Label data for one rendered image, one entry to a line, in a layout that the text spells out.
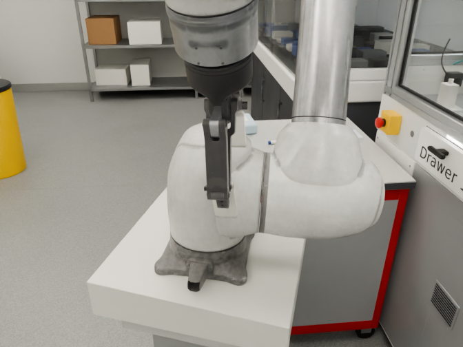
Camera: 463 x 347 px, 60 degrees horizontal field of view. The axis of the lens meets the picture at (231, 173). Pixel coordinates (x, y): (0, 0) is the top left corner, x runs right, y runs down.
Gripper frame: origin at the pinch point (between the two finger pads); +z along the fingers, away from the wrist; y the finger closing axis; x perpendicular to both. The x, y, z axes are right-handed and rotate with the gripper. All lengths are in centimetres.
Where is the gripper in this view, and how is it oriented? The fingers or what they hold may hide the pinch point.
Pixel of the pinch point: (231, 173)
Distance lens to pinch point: 58.3
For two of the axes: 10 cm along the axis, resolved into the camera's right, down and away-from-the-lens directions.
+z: 0.8, 6.6, 7.4
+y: -1.1, 7.5, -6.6
